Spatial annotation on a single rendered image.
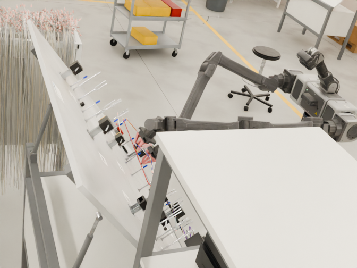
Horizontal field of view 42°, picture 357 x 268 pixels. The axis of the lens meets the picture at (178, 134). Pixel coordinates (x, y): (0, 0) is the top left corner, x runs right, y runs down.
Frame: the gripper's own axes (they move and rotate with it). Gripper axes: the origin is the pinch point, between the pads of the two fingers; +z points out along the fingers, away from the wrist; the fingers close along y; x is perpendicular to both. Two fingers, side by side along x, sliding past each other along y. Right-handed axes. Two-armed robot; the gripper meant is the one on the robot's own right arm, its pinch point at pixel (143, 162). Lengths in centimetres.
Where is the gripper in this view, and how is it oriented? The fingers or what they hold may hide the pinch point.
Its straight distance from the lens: 247.0
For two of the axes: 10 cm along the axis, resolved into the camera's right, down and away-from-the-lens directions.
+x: 4.4, 3.8, 8.1
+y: 4.4, 7.0, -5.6
